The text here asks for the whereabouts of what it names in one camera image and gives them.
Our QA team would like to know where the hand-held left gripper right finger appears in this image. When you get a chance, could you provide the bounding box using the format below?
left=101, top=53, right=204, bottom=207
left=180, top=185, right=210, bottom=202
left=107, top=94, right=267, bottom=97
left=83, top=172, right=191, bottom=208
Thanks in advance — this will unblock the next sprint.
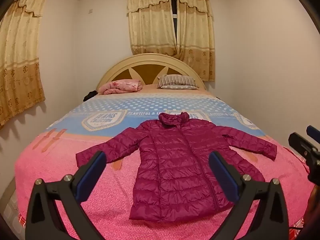
left=209, top=151, right=290, bottom=240

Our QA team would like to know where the striped pillow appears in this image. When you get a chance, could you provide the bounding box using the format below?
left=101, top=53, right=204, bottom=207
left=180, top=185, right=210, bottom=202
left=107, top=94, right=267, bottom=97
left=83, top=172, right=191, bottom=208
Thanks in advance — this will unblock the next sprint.
left=157, top=74, right=200, bottom=90

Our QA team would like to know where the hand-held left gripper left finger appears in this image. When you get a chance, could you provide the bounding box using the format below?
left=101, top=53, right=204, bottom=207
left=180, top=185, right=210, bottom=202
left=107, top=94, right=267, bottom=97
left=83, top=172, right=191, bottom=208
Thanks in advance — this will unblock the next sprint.
left=25, top=151, right=108, bottom=240

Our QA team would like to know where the bed with pink-blue blanket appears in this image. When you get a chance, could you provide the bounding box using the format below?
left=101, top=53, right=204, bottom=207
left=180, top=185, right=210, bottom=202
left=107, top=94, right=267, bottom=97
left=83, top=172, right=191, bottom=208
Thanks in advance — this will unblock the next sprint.
left=14, top=90, right=317, bottom=240

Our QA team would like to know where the pink floral folded blanket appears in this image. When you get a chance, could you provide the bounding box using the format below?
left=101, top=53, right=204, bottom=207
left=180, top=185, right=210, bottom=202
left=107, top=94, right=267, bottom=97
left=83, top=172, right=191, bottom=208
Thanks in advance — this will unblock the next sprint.
left=98, top=79, right=143, bottom=95

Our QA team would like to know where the magenta quilted down jacket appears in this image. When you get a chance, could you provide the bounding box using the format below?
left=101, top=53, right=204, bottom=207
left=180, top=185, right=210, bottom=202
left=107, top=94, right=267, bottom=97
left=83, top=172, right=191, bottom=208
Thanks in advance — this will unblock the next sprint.
left=76, top=112, right=278, bottom=223

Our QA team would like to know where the wide beige floral curtain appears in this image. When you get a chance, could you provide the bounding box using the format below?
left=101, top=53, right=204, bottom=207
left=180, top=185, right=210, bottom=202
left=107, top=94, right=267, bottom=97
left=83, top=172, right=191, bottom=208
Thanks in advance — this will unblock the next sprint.
left=0, top=0, right=50, bottom=130

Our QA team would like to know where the black cloth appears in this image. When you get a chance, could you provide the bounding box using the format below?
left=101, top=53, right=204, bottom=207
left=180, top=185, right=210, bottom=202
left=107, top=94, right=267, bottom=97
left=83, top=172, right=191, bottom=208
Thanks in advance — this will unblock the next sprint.
left=83, top=90, right=98, bottom=102

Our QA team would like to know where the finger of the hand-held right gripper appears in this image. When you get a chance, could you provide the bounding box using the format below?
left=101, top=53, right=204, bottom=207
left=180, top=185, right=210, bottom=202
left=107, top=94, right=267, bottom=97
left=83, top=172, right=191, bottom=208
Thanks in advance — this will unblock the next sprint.
left=306, top=125, right=320, bottom=143
left=288, top=132, right=320, bottom=165

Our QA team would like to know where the cream wooden bed headboard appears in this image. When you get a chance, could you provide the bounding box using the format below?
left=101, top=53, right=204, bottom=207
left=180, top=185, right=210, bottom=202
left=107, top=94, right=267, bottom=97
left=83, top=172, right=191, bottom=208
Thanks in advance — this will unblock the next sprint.
left=96, top=53, right=207, bottom=95

